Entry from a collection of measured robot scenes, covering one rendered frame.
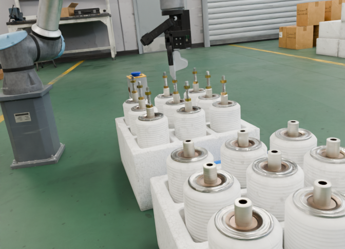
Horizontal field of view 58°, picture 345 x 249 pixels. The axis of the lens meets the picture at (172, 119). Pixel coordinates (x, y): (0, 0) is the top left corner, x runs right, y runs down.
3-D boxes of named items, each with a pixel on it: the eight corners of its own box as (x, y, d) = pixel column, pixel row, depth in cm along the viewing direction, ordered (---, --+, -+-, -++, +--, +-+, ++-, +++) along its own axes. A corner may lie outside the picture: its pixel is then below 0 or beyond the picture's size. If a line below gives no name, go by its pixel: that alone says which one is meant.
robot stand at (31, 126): (10, 170, 127) (-10, 98, 118) (24, 152, 144) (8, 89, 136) (57, 163, 128) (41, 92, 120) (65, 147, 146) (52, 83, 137)
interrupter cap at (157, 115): (149, 123, 86) (149, 121, 86) (132, 119, 91) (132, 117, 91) (169, 116, 91) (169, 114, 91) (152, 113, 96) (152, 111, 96)
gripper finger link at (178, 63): (188, 79, 99) (186, 50, 96) (170, 80, 99) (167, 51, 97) (188, 78, 102) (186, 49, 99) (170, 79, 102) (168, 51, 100)
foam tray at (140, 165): (140, 212, 89) (132, 154, 84) (121, 160, 125) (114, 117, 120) (260, 181, 99) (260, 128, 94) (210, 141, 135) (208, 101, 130)
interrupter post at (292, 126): (291, 138, 66) (291, 123, 65) (284, 135, 69) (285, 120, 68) (301, 136, 67) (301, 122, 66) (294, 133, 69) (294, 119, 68)
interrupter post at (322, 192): (320, 210, 42) (321, 188, 41) (308, 201, 44) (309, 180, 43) (335, 206, 42) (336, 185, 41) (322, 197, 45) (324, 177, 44)
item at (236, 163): (234, 236, 65) (231, 157, 60) (217, 212, 74) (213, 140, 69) (275, 226, 67) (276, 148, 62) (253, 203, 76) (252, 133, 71)
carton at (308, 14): (324, 24, 424) (325, 0, 415) (307, 25, 421) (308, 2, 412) (311, 24, 452) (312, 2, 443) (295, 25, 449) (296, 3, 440)
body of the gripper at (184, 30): (192, 50, 96) (189, 8, 92) (164, 52, 96) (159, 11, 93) (192, 48, 103) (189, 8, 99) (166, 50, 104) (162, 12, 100)
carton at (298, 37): (312, 48, 431) (313, 25, 422) (295, 49, 429) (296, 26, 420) (301, 46, 459) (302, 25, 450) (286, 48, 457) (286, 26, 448)
